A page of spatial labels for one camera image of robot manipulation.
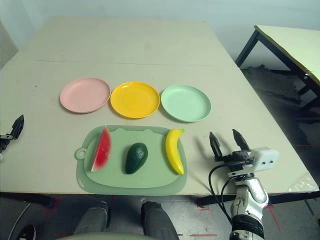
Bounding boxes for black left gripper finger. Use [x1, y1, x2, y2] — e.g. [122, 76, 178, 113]
[11, 114, 25, 141]

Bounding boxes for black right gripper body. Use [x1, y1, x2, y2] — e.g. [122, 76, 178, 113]
[214, 150, 252, 179]

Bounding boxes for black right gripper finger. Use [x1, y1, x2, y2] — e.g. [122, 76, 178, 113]
[209, 131, 226, 162]
[232, 129, 251, 153]

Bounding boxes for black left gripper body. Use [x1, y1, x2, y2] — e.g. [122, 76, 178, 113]
[0, 134, 13, 152]

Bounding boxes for yellow banana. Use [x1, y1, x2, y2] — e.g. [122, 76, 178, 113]
[165, 128, 186, 176]

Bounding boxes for dark green avocado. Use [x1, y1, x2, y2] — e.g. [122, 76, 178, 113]
[124, 142, 149, 175]

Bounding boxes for red watermelon slice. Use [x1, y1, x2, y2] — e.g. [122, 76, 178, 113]
[90, 125, 113, 173]

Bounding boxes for mint green plate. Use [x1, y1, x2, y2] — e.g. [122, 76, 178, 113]
[160, 84, 212, 123]

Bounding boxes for black table support beam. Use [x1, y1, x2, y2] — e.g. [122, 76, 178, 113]
[196, 191, 316, 210]
[0, 191, 56, 210]

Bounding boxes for green silicone cutting mat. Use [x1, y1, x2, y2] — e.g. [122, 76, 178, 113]
[74, 124, 188, 196]

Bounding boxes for clear plastic bag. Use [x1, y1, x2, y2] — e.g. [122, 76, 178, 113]
[288, 172, 320, 193]

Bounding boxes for pink plate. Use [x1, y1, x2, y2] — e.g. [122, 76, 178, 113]
[59, 77, 112, 115]

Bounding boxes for grey robot right leg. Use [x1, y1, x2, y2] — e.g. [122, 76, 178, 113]
[141, 201, 180, 240]

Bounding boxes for grey robot leg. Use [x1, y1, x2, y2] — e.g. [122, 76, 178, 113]
[73, 201, 111, 236]
[141, 201, 180, 240]

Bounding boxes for yellow plate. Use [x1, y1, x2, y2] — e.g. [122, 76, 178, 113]
[110, 80, 161, 119]

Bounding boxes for beige side table black legs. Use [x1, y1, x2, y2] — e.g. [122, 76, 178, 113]
[234, 24, 320, 118]

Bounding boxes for grey robot left leg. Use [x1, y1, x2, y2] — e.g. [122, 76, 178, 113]
[73, 201, 111, 236]

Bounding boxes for grey robot torso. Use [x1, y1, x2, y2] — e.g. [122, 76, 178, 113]
[56, 231, 151, 240]

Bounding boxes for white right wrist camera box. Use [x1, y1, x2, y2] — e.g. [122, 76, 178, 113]
[250, 146, 280, 173]

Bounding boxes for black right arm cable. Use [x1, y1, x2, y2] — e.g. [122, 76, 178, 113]
[208, 163, 237, 226]

